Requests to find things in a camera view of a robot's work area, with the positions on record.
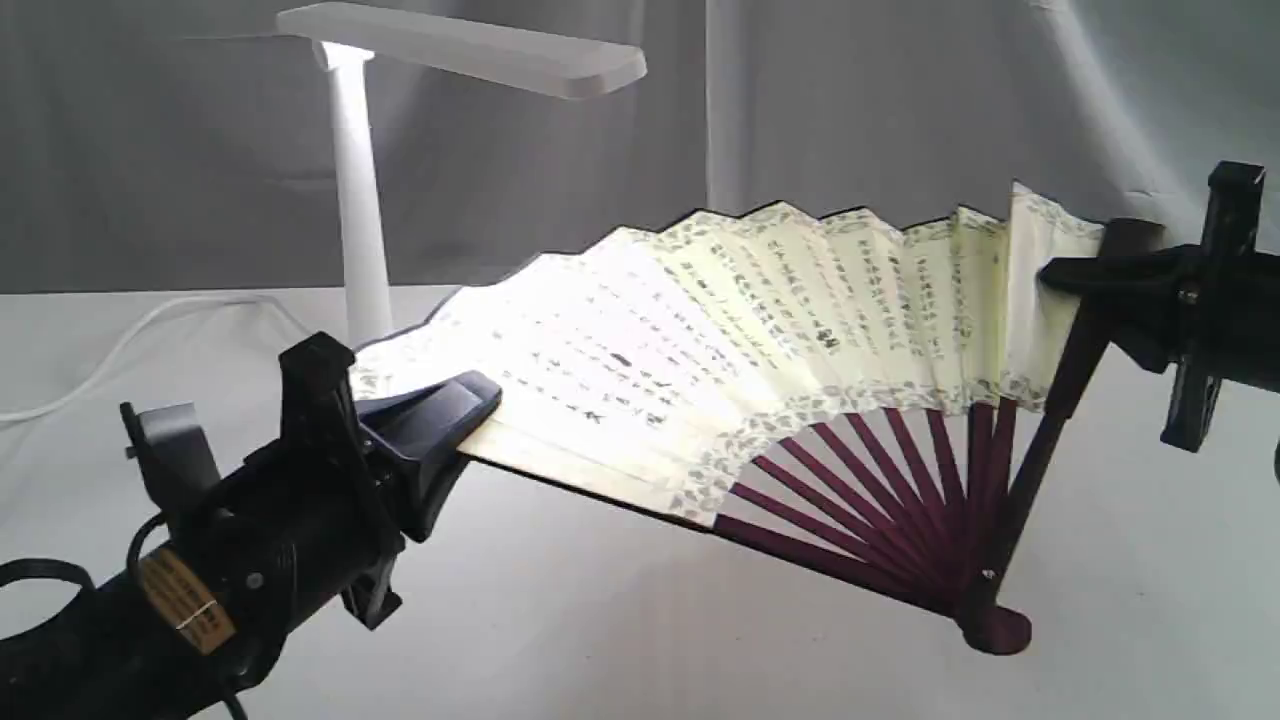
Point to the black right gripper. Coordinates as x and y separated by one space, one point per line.
1222 326

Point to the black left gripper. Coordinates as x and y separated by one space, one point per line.
301 521

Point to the cream paper folding fan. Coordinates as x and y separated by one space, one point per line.
875 403

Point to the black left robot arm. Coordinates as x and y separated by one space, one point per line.
154 642

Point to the white desk lamp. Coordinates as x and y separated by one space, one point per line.
353 41

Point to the grey backdrop curtain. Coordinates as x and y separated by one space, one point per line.
183 146

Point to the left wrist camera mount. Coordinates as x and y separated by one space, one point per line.
175 459

